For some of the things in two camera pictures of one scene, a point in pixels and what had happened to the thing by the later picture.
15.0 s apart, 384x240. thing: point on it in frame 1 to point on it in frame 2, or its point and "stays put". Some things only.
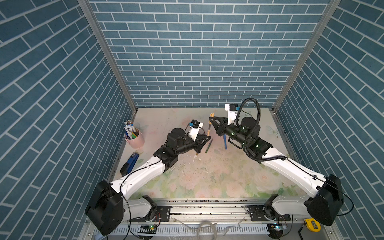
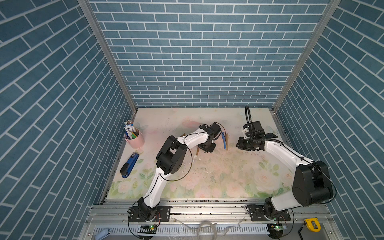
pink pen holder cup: x=138 y=142 stays put
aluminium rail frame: x=213 y=219 stays put
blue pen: x=225 y=142 stays put
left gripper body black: x=186 y=145 to x=207 y=147
